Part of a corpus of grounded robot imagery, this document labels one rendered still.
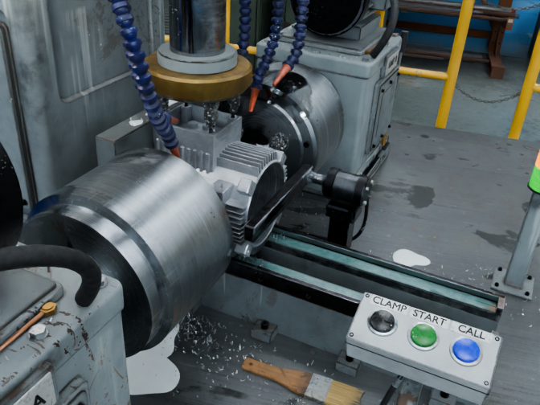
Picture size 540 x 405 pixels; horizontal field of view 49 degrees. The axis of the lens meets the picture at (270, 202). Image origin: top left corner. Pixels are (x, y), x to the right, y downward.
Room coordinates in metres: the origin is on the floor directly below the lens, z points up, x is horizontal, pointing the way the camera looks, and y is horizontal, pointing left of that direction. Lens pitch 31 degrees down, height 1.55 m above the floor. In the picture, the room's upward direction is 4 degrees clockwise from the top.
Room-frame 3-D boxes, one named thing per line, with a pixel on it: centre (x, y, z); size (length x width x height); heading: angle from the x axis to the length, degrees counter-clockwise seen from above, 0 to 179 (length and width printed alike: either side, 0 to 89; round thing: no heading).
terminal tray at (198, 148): (0.94, 0.13, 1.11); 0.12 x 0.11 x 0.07; 66
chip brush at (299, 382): (0.68, -0.07, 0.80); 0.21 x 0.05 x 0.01; 71
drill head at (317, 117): (1.19, -0.02, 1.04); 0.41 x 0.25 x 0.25; 156
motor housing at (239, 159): (0.92, 0.10, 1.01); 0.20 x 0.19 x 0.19; 66
